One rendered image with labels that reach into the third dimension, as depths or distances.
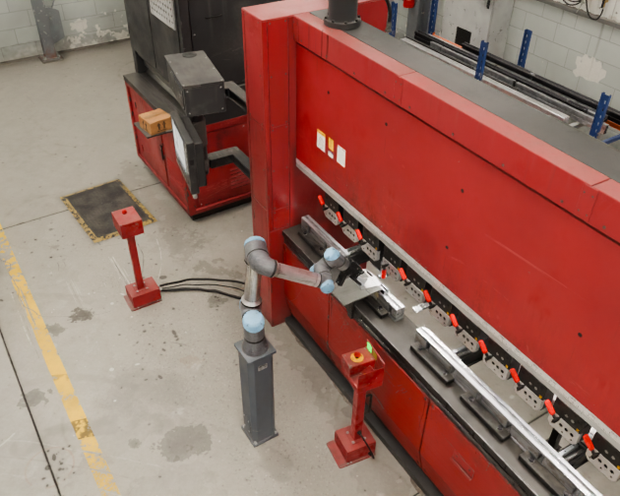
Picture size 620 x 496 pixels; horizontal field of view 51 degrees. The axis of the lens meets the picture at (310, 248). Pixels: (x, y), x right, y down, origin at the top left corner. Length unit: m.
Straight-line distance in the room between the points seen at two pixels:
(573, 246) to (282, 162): 2.11
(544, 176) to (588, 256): 0.32
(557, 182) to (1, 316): 4.23
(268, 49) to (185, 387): 2.29
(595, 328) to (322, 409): 2.26
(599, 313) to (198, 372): 2.90
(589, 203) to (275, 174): 2.23
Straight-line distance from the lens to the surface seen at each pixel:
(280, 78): 3.84
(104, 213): 6.30
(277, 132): 3.97
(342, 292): 3.70
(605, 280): 2.50
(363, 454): 4.16
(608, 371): 2.68
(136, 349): 4.89
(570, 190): 2.45
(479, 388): 3.36
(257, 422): 4.07
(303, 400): 4.44
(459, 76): 3.07
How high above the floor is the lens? 3.46
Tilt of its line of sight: 38 degrees down
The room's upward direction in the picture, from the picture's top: 1 degrees clockwise
